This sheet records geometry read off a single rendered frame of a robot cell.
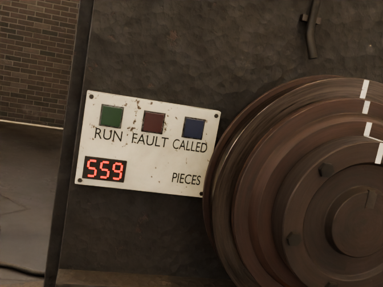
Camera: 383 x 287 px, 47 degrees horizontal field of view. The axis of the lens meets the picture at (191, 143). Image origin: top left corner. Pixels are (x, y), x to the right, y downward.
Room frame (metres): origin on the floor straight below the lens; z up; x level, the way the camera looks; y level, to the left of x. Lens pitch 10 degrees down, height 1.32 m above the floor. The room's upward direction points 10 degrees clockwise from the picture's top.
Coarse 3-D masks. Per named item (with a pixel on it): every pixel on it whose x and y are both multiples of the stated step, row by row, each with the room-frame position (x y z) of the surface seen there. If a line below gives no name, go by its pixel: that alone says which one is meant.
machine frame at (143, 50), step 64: (128, 0) 0.83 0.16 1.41; (192, 0) 0.86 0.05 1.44; (256, 0) 0.89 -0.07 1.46; (128, 64) 0.83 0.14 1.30; (192, 64) 0.86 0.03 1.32; (256, 64) 0.89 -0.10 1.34; (320, 64) 0.93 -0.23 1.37; (64, 128) 0.89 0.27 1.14; (64, 192) 0.89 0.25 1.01; (128, 192) 0.84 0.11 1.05; (64, 256) 0.82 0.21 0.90; (128, 256) 0.85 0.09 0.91; (192, 256) 0.88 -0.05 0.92
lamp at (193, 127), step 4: (188, 120) 0.84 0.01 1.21; (192, 120) 0.84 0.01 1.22; (196, 120) 0.84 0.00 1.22; (200, 120) 0.85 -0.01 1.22; (188, 124) 0.84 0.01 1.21; (192, 124) 0.84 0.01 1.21; (196, 124) 0.84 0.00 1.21; (200, 124) 0.85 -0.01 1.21; (188, 128) 0.84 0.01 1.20; (192, 128) 0.84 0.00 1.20; (196, 128) 0.84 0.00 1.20; (200, 128) 0.85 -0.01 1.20; (184, 132) 0.84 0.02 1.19; (188, 132) 0.84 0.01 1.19; (192, 132) 0.84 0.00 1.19; (196, 132) 0.84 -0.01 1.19; (200, 132) 0.85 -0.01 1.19; (188, 136) 0.84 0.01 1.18; (192, 136) 0.84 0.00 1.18; (196, 136) 0.84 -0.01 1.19; (200, 136) 0.85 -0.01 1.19
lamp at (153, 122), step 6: (150, 114) 0.82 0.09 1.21; (156, 114) 0.82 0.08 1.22; (162, 114) 0.83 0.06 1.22; (144, 120) 0.82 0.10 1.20; (150, 120) 0.82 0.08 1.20; (156, 120) 0.83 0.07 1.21; (162, 120) 0.83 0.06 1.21; (144, 126) 0.82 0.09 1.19; (150, 126) 0.82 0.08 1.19; (156, 126) 0.83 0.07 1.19; (156, 132) 0.83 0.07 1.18
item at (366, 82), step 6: (366, 84) 0.78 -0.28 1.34; (366, 90) 0.78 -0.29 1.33; (360, 96) 0.78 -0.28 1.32; (366, 102) 0.76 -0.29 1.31; (366, 108) 0.76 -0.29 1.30; (366, 126) 0.74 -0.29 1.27; (366, 132) 0.74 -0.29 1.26; (372, 138) 0.72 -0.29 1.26; (378, 150) 0.70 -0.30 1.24; (378, 156) 0.70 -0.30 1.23; (378, 162) 0.70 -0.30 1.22
